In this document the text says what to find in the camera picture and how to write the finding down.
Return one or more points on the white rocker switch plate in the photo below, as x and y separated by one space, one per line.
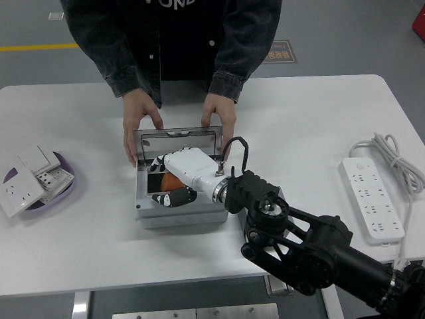
36 157

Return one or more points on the orange cylinder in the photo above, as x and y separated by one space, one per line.
171 182

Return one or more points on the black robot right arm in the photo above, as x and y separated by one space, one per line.
332 259

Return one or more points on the grey metal base plate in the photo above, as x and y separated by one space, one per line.
237 311
154 314

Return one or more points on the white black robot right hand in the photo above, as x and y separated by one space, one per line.
189 163

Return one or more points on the white power strip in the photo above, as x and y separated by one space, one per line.
372 199

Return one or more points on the small grey floor plate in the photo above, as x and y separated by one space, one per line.
56 16

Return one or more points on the white power plug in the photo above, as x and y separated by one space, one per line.
400 262

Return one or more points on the large white socket insert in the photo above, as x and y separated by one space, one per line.
61 181

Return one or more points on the person's left forearm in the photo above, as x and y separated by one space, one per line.
232 73

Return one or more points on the grey metal table bracket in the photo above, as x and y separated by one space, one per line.
275 289

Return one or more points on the white table leg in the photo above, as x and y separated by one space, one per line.
332 304
81 305

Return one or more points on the brown floor sign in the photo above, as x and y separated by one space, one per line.
282 53

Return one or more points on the person's right forearm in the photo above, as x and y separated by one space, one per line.
129 76

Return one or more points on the purple plastic tray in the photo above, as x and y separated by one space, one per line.
53 204

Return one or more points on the yellow floor tape line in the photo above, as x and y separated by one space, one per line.
36 47

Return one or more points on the transparent hinged box lid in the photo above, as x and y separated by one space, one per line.
159 143

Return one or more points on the person's left hand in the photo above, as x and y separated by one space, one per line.
220 113

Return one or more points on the person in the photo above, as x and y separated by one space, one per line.
186 40

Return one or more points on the white five-hole socket plate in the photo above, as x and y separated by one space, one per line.
18 196

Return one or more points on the person's right hand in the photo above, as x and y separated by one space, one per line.
136 113

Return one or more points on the red object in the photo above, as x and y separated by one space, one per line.
419 23

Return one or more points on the small white socket insert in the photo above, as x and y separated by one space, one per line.
46 179

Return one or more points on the grey plastic junction box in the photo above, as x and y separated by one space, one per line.
179 217

